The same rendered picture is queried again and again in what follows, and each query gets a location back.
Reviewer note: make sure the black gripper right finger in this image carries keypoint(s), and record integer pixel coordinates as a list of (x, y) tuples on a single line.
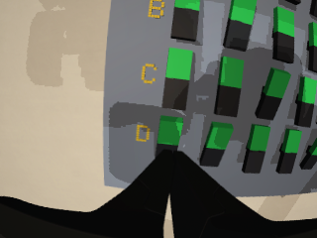
[(201, 208)]

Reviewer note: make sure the grey switch panel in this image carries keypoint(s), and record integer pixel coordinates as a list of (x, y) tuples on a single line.
[(230, 83)]

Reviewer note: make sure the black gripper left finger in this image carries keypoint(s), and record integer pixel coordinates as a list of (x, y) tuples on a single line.
[(138, 212)]

